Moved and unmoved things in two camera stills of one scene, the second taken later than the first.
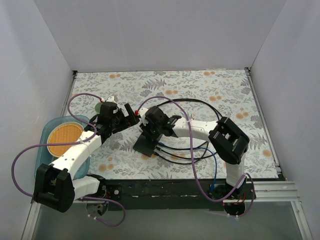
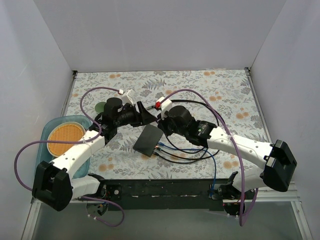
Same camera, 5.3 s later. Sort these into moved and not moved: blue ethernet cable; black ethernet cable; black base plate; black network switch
Moved: black ethernet cable
Not moved: blue ethernet cable; black network switch; black base plate
